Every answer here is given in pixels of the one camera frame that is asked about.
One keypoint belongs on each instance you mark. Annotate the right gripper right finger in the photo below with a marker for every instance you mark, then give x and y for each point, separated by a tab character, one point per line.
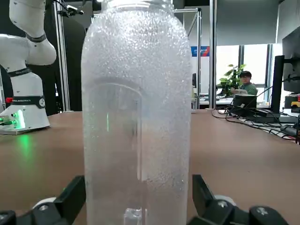
206	206

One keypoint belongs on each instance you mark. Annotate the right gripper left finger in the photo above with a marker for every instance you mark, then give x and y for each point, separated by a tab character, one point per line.
68	201

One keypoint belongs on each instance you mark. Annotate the large transparent plastic bottle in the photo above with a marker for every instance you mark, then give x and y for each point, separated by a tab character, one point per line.
136	93

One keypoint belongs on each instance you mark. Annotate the black finned power unit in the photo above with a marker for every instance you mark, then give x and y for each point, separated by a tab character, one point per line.
262	116

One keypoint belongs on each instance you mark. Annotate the black box on desk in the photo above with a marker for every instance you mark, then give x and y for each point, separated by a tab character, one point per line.
245	102

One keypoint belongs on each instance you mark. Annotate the person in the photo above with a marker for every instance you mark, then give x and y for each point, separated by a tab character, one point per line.
247	85

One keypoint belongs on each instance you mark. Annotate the green potted plant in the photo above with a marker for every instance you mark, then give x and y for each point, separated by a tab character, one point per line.
230	78

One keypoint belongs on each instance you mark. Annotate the yellow emergency stop box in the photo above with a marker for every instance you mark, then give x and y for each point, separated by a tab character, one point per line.
295	103

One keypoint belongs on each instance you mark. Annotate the black monitor stand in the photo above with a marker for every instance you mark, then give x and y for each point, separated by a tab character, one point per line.
277	89

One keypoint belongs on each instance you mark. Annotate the blue and red sign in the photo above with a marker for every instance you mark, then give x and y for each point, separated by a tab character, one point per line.
200	50

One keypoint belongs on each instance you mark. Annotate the black computer monitor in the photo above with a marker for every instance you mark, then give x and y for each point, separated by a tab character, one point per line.
291	61

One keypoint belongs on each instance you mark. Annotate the thin aluminium frame post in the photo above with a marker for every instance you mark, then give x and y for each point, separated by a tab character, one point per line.
199	58

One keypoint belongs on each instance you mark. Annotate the thick aluminium frame post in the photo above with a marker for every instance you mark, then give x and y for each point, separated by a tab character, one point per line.
212	54

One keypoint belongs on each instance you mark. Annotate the small camera on frame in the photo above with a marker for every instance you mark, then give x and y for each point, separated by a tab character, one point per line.
71	9

